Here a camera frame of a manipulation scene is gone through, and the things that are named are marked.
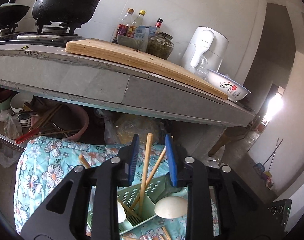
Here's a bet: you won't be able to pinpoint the green plastic utensil holder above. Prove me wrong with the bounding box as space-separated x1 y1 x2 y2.
88 174 190 236

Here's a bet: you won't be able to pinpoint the wooden cutting board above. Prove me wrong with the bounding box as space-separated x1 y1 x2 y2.
65 39 228 100

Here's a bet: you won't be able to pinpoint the black cooking pot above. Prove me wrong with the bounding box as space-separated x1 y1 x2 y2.
32 0 100 25

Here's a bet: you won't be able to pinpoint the glass pickle jar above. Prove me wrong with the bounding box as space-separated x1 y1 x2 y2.
146 31 174 60

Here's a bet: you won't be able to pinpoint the beige plastic spoon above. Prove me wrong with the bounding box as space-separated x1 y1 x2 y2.
154 196 188 219

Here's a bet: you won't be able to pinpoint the white air fryer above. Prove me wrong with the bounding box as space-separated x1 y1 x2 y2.
181 27 229 73

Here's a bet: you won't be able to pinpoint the white floral bowl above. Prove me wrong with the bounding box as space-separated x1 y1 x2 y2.
208 69 251 102

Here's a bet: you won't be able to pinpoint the grey concrete counter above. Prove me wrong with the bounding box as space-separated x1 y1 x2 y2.
0 44 256 156

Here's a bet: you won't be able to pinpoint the gas stove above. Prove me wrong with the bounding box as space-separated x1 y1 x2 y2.
0 23 83 48

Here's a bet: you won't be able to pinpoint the blue seasoning bag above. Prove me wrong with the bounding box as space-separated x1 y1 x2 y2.
134 25 157 52

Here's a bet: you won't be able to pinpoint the pink plastic basin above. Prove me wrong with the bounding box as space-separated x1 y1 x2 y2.
37 103 89 141

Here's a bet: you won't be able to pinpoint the red cap sauce bottle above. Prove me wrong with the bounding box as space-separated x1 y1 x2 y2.
155 18 163 31

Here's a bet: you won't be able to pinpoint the yellow cap vinegar bottle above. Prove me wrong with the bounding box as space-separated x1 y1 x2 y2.
127 10 146 38

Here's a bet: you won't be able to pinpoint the soy sauce bottle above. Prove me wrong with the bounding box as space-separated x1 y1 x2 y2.
111 8 135 43

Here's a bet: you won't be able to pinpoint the floral quilted cloth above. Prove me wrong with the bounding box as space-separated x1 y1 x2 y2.
13 135 220 240

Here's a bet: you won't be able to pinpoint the black wok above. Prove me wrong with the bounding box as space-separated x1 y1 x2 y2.
0 3 30 27

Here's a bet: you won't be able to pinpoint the broom and dustpan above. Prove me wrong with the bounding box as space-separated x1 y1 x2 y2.
253 138 283 189

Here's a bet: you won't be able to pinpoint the stacked bowls on shelf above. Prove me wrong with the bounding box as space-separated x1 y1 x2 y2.
0 89 33 128

